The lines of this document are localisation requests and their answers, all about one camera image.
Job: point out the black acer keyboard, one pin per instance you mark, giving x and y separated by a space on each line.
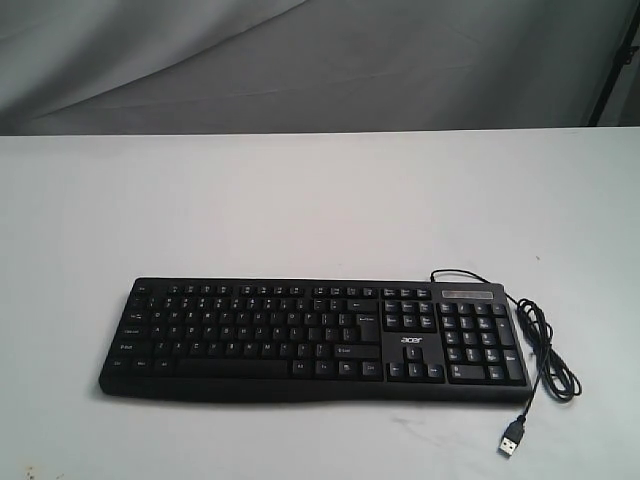
294 340

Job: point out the grey backdrop cloth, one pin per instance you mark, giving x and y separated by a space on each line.
218 67

